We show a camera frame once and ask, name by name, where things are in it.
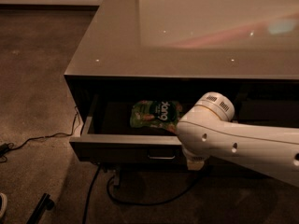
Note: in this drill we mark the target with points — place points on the grey drawer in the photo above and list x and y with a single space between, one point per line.
108 138
269 113

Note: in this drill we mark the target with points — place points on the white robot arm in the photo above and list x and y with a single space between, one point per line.
207 130

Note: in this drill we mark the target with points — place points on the dark cabinet with glossy top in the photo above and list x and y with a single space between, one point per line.
179 50

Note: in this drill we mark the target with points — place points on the green snack bag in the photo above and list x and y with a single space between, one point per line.
156 114

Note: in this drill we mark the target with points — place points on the black metal stand piece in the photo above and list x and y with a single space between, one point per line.
45 204

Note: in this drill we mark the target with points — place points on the shoe with white sole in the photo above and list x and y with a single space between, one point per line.
3 205

